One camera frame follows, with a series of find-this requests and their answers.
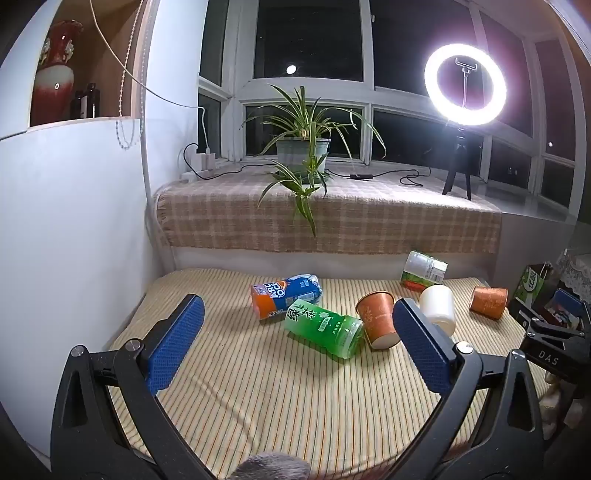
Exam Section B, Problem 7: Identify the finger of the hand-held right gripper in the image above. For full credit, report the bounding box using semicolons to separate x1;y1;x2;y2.
551;288;588;324
509;298;585;340

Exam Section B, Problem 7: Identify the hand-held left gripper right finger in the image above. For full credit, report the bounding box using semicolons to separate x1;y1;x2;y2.
379;298;555;480

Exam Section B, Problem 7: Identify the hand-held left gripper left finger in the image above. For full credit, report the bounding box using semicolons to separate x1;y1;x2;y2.
50;293;222;480

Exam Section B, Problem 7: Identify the orange paper cup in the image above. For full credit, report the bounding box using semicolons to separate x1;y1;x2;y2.
469;285;509;319
355;291;402;349

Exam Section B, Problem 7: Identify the green carton box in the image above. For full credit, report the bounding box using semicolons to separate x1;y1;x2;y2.
515;263;555;308

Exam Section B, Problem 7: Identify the white lace cloth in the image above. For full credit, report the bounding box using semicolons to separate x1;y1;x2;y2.
556;249;591;296

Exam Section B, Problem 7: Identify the green tea bottle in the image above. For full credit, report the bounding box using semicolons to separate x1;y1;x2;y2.
283;300;365;360

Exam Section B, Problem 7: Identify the blue orange Oreo can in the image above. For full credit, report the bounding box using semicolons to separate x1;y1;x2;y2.
250;274;324;322

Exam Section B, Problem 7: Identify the striped yellow mat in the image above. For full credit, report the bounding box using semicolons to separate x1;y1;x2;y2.
106;268;550;480

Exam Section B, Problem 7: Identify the brown checked cloth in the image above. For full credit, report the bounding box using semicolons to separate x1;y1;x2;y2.
154;168;503;256

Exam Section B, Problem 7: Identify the grey furry thing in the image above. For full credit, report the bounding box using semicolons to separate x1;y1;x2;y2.
228;453;311;480

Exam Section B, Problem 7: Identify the black tripod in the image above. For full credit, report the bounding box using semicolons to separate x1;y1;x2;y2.
442;58;483;200

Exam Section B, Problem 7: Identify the white power strip with chargers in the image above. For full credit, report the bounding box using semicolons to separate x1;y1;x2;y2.
181;147;219;184

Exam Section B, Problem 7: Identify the grey-green plant pot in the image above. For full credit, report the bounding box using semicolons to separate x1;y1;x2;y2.
276;137;331;176

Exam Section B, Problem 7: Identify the green spider plant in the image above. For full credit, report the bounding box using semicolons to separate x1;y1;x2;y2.
240;84;387;237

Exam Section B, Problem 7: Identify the red and white vase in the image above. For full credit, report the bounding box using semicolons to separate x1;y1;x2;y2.
31;21;84;126

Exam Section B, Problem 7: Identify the black cable with controller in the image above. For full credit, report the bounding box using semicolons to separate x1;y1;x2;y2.
329;167;434;186

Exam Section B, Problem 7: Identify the white bead chain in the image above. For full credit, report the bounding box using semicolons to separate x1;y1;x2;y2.
115;0;145;151

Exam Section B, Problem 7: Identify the white ring light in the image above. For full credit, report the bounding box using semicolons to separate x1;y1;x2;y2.
424;44;507;126

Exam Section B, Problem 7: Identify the white window frame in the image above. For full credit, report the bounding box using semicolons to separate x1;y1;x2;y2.
198;0;588;224

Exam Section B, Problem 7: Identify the white cable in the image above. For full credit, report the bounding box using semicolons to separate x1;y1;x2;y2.
89;0;208;153

